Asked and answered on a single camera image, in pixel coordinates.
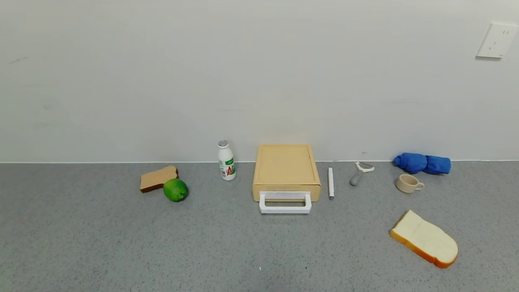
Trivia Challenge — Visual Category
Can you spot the white bread slice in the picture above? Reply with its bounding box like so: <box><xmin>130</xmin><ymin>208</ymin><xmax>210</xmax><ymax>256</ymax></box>
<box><xmin>390</xmin><ymin>210</ymin><xmax>459</xmax><ymax>269</ymax></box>

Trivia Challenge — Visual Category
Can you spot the green lime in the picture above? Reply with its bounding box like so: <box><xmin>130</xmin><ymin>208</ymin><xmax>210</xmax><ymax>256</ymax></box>
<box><xmin>163</xmin><ymin>178</ymin><xmax>189</xmax><ymax>202</ymax></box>

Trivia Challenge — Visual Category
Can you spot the beige cup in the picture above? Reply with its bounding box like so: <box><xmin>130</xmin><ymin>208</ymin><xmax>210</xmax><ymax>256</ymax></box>
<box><xmin>396</xmin><ymin>174</ymin><xmax>425</xmax><ymax>194</ymax></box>

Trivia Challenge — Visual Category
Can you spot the white milk drink bottle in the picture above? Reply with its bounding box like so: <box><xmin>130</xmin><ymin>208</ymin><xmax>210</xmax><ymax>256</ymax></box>
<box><xmin>217</xmin><ymin>140</ymin><xmax>237</xmax><ymax>181</ymax></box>

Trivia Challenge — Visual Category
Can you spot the yellow drawer cabinet housing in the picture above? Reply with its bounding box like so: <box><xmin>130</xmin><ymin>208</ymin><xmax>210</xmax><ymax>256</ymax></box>
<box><xmin>253</xmin><ymin>144</ymin><xmax>322</xmax><ymax>195</ymax></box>

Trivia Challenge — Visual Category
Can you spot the white wall socket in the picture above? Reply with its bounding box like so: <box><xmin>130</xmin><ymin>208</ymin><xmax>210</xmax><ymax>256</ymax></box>
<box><xmin>476</xmin><ymin>22</ymin><xmax>519</xmax><ymax>60</ymax></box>

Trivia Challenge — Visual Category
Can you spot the brown bread slice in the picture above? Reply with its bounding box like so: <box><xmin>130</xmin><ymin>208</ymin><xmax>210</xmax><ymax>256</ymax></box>
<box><xmin>140</xmin><ymin>165</ymin><xmax>179</xmax><ymax>193</ymax></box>

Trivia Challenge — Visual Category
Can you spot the rolled blue cloth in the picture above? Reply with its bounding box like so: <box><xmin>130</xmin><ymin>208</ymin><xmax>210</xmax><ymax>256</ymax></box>
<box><xmin>392</xmin><ymin>152</ymin><xmax>451</xmax><ymax>175</ymax></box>

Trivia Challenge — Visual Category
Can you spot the grey handled peeler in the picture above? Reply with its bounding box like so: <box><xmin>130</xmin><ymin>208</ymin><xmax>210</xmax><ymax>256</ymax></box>
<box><xmin>350</xmin><ymin>161</ymin><xmax>375</xmax><ymax>187</ymax></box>

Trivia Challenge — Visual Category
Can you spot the yellow drawer with white handle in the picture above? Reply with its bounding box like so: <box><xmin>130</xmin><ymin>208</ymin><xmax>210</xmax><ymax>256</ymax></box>
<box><xmin>253</xmin><ymin>185</ymin><xmax>321</xmax><ymax>214</ymax></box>

